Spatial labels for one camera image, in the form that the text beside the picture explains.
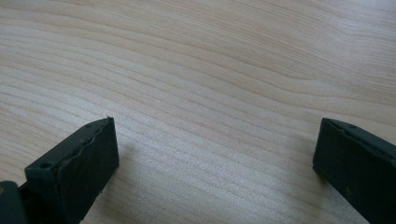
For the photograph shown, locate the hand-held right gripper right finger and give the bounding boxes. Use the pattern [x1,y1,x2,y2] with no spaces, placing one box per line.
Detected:
[312,117,396,224]

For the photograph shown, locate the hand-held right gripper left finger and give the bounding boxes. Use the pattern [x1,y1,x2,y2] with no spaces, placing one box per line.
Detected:
[19,116,120,224]

